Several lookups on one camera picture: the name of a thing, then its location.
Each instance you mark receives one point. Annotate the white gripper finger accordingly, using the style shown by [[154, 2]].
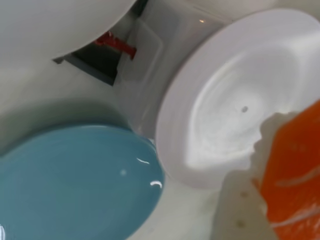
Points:
[[237, 212]]

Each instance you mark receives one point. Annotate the salmon nigiri sushi toy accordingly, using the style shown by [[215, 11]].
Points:
[[295, 175]]

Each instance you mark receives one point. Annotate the blue ceramic dish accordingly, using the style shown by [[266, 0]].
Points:
[[75, 180]]

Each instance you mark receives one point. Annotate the clear plastic container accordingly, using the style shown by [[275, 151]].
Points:
[[160, 62]]

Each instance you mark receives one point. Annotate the red plastic part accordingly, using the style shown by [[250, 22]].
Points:
[[117, 43]]

